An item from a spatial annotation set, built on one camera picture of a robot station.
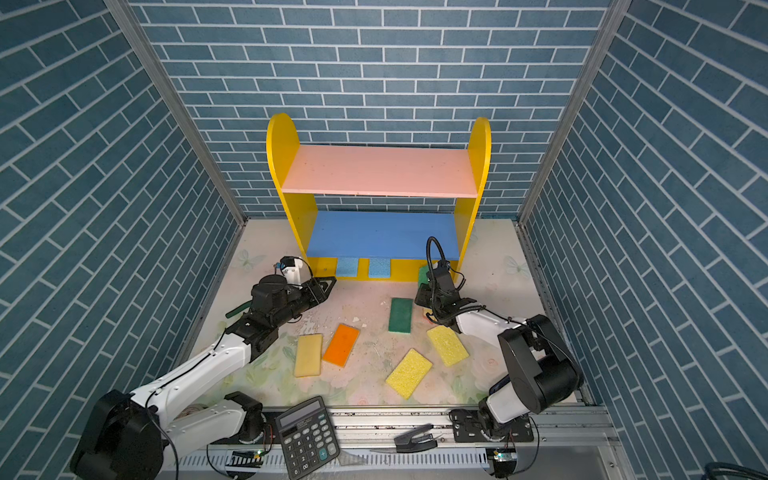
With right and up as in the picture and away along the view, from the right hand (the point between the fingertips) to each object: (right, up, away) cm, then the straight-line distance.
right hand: (418, 286), depth 94 cm
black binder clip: (-3, -34, -23) cm, 41 cm away
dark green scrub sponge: (-5, -9, 0) cm, 11 cm away
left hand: (-24, +3, -13) cm, 27 cm away
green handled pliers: (-58, -7, +1) cm, 58 cm away
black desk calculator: (-28, -33, -23) cm, 49 cm away
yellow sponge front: (-4, -23, -12) cm, 26 cm away
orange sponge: (-23, -16, -7) cm, 29 cm away
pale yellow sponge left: (-32, -20, -10) cm, 39 cm away
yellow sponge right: (+9, -17, -7) cm, 20 cm away
